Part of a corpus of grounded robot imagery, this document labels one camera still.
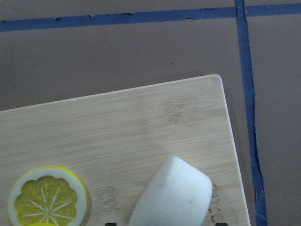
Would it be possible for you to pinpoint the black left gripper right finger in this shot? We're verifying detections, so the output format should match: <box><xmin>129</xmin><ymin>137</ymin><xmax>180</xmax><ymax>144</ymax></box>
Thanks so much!
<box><xmin>216</xmin><ymin>222</ymin><xmax>227</xmax><ymax>226</ymax></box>

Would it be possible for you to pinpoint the bamboo cutting board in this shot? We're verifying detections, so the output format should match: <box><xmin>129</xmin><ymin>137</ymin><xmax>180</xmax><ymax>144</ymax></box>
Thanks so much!
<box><xmin>0</xmin><ymin>75</ymin><xmax>250</xmax><ymax>226</ymax></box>

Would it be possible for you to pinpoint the white steamed bun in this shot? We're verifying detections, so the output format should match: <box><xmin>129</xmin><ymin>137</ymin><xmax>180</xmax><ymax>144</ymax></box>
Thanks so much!
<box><xmin>128</xmin><ymin>156</ymin><xmax>212</xmax><ymax>226</ymax></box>

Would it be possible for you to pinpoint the lemon slice middle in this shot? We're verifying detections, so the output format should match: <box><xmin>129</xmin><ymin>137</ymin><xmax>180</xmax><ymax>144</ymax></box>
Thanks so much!
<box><xmin>28</xmin><ymin>222</ymin><xmax>56</xmax><ymax>226</ymax></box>

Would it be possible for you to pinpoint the lemon slice top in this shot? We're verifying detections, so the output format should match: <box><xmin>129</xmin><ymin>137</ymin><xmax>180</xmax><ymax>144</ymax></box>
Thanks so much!
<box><xmin>8</xmin><ymin>166</ymin><xmax>88</xmax><ymax>226</ymax></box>

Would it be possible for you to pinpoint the lemon slice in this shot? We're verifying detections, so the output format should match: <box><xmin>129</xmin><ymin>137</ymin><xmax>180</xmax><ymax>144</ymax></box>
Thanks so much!
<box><xmin>28</xmin><ymin>222</ymin><xmax>56</xmax><ymax>226</ymax></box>
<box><xmin>8</xmin><ymin>166</ymin><xmax>88</xmax><ymax>226</ymax></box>

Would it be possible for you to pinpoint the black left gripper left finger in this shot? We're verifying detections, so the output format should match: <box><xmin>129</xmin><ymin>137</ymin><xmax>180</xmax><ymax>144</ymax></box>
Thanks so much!
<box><xmin>105</xmin><ymin>222</ymin><xmax>117</xmax><ymax>226</ymax></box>

